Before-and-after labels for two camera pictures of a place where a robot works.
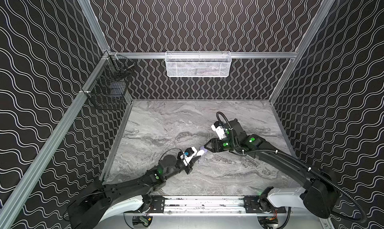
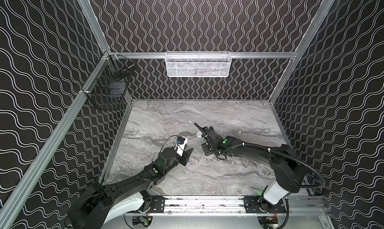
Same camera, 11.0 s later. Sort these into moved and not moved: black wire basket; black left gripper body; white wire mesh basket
Moved: black left gripper body
Not moved: black wire basket; white wire mesh basket
